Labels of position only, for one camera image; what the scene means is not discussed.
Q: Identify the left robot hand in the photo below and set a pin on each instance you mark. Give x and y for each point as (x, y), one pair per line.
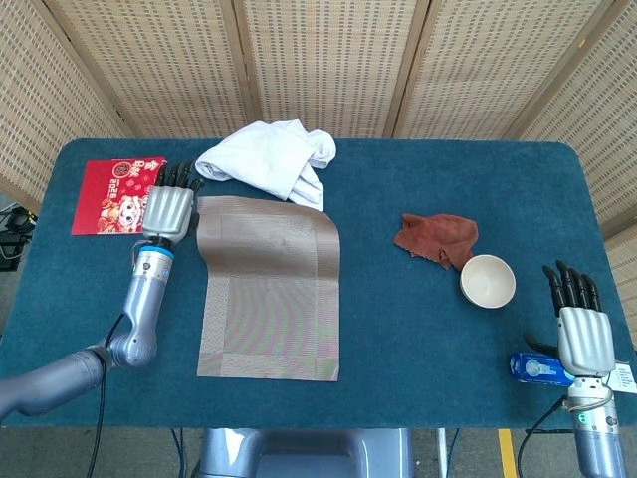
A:
(169, 214)

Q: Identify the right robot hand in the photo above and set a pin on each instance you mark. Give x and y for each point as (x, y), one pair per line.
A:
(587, 343)

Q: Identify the small white bowl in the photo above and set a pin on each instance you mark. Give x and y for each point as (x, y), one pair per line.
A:
(488, 284)

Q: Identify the brown woven placemat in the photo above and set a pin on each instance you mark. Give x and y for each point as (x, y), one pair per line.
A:
(274, 299)

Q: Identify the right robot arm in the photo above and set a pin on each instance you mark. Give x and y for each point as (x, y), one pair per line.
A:
(597, 448)

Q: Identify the blue toothpaste box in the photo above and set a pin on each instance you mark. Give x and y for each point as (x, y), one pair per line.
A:
(532, 368)

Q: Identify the red spiral calendar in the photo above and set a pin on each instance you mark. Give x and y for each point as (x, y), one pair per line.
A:
(104, 199)

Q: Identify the crumpled white cloth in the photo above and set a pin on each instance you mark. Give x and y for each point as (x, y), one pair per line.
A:
(259, 159)

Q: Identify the black floor equipment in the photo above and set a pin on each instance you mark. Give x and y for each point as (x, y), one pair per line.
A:
(15, 224)

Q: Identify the white table leg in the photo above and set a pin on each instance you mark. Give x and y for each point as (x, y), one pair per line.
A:
(441, 453)

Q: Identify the rust brown microfiber cloth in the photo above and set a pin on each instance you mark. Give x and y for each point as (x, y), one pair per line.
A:
(438, 234)

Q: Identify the teal carpet table cover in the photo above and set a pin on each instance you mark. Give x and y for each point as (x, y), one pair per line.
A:
(398, 348)

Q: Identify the woven bamboo folding screen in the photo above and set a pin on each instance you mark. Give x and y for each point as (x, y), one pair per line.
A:
(328, 65)

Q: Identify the grey-blue robot torso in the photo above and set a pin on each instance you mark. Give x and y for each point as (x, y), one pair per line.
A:
(298, 453)

